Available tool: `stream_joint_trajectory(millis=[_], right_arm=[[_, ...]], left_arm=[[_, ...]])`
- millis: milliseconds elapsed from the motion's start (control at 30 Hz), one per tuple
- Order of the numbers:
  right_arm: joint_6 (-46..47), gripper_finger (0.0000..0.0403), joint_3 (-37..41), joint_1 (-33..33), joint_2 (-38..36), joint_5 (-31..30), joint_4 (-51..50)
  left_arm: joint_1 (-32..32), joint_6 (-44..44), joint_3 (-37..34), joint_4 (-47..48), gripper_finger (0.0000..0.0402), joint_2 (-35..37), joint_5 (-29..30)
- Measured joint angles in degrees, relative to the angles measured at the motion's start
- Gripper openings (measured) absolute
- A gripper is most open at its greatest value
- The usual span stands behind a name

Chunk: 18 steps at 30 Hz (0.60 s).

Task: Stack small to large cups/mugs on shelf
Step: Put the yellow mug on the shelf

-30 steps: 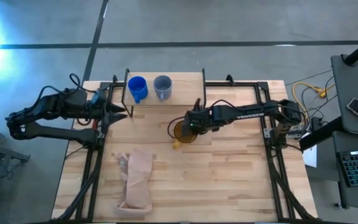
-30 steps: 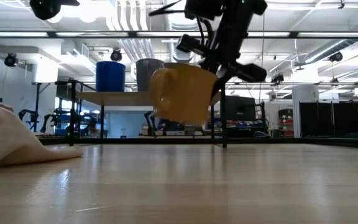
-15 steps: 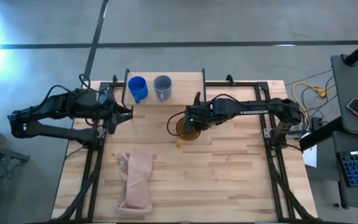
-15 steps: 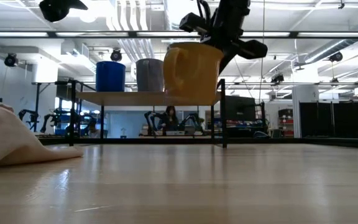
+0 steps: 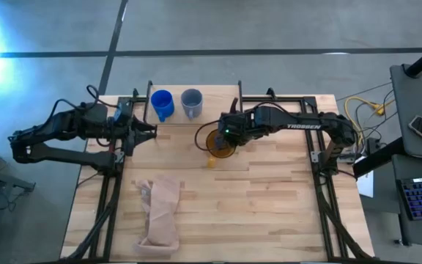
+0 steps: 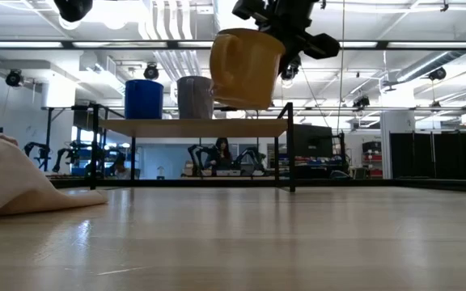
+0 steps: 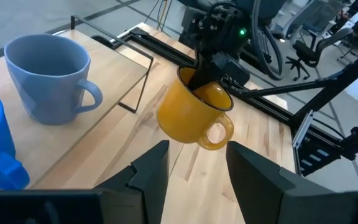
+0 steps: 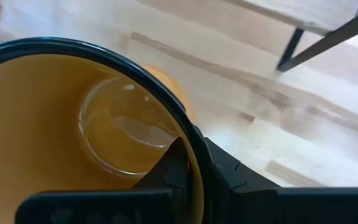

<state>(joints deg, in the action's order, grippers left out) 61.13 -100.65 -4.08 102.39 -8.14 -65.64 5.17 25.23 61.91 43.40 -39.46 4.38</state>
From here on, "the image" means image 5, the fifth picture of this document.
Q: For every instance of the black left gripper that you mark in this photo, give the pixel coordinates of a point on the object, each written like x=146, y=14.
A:
x=129, y=132

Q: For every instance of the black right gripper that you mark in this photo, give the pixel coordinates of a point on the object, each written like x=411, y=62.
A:
x=238, y=126

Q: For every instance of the yellow mug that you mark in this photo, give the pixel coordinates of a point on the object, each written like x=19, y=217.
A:
x=212, y=152

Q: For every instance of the blue plastic cup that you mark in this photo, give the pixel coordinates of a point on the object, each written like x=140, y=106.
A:
x=162, y=102

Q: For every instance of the grey mug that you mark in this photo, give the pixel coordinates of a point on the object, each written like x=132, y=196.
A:
x=192, y=102

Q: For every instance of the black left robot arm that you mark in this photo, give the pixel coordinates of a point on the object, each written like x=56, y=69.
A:
x=61, y=126

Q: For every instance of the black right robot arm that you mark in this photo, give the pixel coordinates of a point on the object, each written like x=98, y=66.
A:
x=299, y=122

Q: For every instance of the wooden shelf with black legs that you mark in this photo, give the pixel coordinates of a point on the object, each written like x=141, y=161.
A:
x=214, y=100

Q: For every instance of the beige cloth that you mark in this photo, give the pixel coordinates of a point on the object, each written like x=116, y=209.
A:
x=163, y=209

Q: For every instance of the grey metal stand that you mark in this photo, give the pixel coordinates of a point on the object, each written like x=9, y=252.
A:
x=6, y=179

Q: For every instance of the white paper sheet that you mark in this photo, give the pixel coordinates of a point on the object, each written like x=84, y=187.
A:
x=366, y=185

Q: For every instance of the grey side table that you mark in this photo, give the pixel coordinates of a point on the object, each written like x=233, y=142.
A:
x=410, y=110

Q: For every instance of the dark lower desk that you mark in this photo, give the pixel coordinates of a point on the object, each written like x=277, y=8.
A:
x=420, y=231

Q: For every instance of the black aluminium table frame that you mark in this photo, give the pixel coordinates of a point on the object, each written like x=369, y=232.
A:
x=308, y=161

